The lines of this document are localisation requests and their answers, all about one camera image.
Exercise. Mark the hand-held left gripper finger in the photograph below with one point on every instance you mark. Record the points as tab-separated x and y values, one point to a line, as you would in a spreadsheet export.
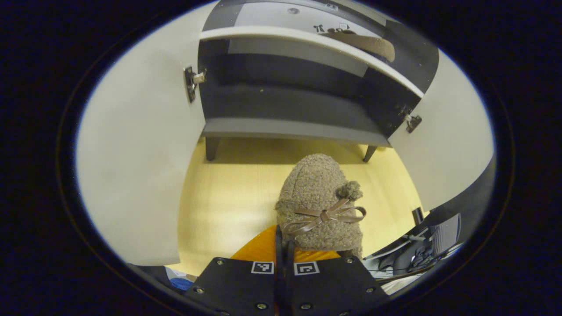
279	272
289	276

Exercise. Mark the brown fuzzy shoe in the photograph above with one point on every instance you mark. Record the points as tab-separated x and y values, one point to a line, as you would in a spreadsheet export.
316	188
364	44

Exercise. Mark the white shoe cabinet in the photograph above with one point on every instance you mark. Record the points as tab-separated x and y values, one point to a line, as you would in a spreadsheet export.
285	101

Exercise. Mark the metal door hinge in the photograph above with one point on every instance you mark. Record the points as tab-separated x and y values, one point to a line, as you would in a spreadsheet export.
412	120
192	83

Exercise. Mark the blue and white bag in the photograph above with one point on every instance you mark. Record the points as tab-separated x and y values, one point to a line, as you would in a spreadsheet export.
181	281

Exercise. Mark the grey equipment pile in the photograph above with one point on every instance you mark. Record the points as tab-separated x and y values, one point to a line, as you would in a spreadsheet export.
443	235

